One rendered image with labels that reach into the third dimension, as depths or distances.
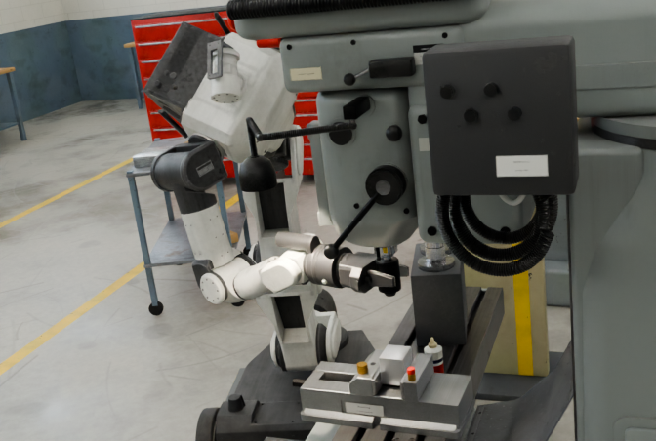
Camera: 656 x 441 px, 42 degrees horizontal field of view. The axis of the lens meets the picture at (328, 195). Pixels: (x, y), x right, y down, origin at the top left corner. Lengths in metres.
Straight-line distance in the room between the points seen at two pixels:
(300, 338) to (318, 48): 1.27
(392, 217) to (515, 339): 2.17
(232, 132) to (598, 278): 0.92
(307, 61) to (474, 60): 0.43
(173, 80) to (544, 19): 0.97
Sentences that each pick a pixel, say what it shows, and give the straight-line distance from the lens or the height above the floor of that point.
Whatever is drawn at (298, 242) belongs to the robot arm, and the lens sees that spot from 1.79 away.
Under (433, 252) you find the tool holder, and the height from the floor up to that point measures 1.15.
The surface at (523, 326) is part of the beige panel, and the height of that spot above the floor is 0.26.
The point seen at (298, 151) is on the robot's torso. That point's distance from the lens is 2.34.
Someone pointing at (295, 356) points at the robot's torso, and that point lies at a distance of 2.63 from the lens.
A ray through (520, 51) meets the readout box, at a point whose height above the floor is 1.72.
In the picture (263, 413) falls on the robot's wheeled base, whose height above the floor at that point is 0.59.
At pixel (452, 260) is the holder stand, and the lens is 2.06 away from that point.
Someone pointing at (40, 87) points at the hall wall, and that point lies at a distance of 12.61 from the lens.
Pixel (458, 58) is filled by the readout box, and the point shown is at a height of 1.71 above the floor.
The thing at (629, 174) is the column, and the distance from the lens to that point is 1.40.
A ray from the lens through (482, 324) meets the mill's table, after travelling 2.19.
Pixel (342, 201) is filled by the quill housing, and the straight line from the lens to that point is 1.58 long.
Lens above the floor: 1.89
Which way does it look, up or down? 17 degrees down
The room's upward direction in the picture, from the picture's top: 7 degrees counter-clockwise
